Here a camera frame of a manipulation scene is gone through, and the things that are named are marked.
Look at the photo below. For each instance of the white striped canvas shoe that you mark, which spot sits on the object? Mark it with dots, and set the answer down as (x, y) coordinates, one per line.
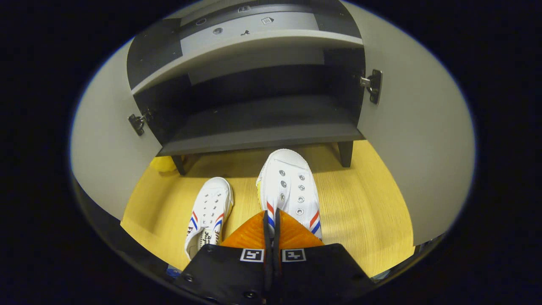
(211, 199)
(292, 169)

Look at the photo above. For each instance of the grey shoe cabinet door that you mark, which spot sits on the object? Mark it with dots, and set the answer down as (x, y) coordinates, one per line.
(423, 148)
(106, 148)

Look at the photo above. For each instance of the grey shoe cabinet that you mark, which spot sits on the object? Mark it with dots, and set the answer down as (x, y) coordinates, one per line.
(262, 123)

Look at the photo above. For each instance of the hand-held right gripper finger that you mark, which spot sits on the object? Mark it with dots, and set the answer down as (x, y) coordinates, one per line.
(277, 271)
(267, 271)

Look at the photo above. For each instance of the metal door hinge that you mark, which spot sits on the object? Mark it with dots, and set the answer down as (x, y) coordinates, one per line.
(374, 87)
(136, 123)

